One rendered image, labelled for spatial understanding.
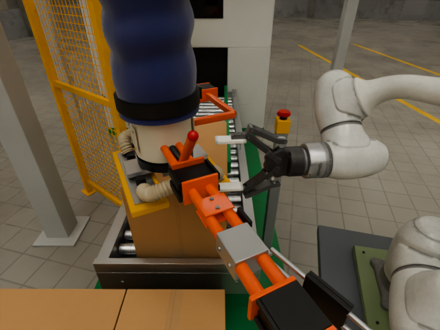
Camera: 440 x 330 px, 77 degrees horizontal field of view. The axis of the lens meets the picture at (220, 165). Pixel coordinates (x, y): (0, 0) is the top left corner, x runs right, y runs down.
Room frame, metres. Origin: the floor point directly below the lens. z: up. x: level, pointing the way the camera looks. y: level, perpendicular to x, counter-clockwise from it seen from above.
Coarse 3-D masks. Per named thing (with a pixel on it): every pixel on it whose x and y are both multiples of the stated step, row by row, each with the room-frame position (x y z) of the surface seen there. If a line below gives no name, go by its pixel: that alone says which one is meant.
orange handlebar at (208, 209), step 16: (208, 96) 1.05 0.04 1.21; (176, 144) 0.66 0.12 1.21; (176, 160) 0.58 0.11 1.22; (192, 192) 0.45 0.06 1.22; (208, 192) 0.46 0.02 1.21; (208, 208) 0.40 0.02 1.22; (224, 208) 0.40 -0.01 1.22; (208, 224) 0.37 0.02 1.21; (240, 224) 0.36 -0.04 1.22; (240, 272) 0.26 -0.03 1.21; (272, 272) 0.26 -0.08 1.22; (256, 288) 0.24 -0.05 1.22
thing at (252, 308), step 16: (272, 288) 0.23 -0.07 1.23; (288, 288) 0.23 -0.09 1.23; (256, 304) 0.21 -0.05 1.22; (272, 304) 0.20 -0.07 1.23; (288, 304) 0.20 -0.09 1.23; (304, 304) 0.20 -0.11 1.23; (256, 320) 0.21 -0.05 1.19; (272, 320) 0.18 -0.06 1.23; (288, 320) 0.18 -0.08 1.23; (304, 320) 0.18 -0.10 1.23; (320, 320) 0.18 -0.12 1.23
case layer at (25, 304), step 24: (0, 312) 0.58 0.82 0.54; (24, 312) 0.58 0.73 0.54; (48, 312) 0.58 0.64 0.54; (72, 312) 0.58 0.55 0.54; (96, 312) 0.58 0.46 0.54; (120, 312) 0.58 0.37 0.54; (144, 312) 0.58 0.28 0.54; (168, 312) 0.58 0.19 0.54; (192, 312) 0.58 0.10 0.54; (216, 312) 0.58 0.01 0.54
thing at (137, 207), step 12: (120, 156) 0.78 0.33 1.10; (132, 156) 0.75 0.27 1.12; (120, 168) 0.72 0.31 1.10; (120, 180) 0.66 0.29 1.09; (132, 180) 0.65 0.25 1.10; (144, 180) 0.62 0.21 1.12; (156, 180) 0.66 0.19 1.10; (132, 192) 0.59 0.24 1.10; (132, 204) 0.55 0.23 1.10; (144, 204) 0.55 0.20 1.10; (156, 204) 0.55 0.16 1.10; (168, 204) 0.56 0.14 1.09; (132, 216) 0.52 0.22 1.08
